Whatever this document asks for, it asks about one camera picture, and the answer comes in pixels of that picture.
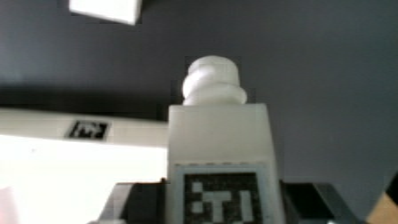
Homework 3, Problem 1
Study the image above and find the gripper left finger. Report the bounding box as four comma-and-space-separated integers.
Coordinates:
87, 181, 165, 224

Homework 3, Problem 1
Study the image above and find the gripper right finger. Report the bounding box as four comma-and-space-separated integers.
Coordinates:
280, 183, 358, 224

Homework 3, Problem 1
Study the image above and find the white leg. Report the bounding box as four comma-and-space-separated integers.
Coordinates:
69, 0, 142, 25
165, 56, 286, 224

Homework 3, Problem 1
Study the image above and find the white marker plate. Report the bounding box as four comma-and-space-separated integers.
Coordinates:
0, 108, 166, 148

